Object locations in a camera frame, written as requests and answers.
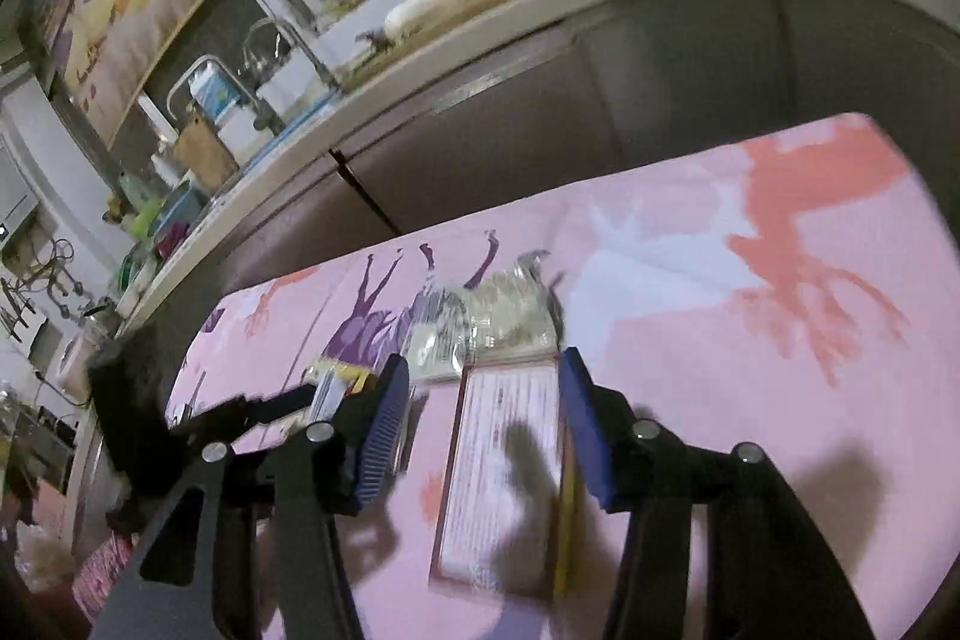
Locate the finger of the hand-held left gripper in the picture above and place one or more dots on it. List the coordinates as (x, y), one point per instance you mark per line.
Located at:
(255, 411)

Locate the grey kitchen counter cabinet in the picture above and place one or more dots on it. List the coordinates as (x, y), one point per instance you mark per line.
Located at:
(525, 115)

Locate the square steel faucet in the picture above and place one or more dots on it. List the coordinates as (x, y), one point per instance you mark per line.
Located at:
(247, 85)

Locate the small wooden cutting board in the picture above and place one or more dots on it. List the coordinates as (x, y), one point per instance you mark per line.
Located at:
(204, 156)

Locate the yellow snack packet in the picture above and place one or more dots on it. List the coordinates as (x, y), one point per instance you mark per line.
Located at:
(341, 385)

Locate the green plastic basin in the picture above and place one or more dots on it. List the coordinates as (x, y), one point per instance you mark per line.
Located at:
(144, 218)

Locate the white radish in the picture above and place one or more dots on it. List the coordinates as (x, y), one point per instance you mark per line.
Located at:
(420, 6)

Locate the white pink packet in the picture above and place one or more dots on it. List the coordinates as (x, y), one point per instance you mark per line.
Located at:
(495, 460)

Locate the pink floral tablecloth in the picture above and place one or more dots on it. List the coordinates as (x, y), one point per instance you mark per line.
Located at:
(712, 310)

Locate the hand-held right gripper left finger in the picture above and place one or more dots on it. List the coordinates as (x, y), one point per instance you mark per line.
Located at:
(382, 430)

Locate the curved steel faucet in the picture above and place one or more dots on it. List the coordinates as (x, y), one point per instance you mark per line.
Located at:
(300, 48)

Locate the white jug with blue label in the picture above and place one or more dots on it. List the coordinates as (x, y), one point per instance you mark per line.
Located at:
(214, 93)

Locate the clear plastic wrapper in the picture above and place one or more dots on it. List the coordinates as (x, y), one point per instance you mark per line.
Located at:
(480, 317)

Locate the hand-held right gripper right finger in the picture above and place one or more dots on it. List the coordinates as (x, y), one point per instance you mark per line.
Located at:
(581, 430)

